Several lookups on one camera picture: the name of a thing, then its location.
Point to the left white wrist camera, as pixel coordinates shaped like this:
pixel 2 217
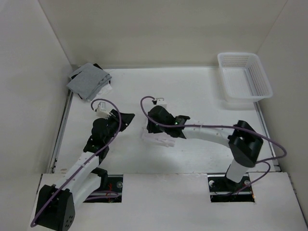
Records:
pixel 101 111

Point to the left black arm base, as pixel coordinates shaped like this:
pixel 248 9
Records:
pixel 110 189

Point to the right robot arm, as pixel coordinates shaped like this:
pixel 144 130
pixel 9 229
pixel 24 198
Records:
pixel 245 146

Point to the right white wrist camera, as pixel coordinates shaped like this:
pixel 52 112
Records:
pixel 160 101

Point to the folded white tank top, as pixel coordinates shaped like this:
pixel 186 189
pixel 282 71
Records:
pixel 104 91

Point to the white tank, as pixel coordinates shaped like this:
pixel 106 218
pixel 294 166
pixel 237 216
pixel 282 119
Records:
pixel 104 91
pixel 160 139

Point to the white plastic basket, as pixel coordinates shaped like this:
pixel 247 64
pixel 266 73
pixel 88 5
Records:
pixel 243 77

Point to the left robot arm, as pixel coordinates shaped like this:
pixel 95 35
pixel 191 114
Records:
pixel 57 203

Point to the folded grey tank top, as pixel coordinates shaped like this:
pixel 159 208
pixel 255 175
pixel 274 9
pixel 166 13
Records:
pixel 84 91

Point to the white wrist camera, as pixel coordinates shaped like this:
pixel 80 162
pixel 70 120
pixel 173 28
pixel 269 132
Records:
pixel 160 101
pixel 101 111

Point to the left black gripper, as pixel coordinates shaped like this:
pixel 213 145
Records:
pixel 126 119

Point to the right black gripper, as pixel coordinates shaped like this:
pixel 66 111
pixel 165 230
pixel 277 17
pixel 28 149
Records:
pixel 152 128

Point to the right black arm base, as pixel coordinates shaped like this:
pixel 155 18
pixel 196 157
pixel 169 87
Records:
pixel 223 190

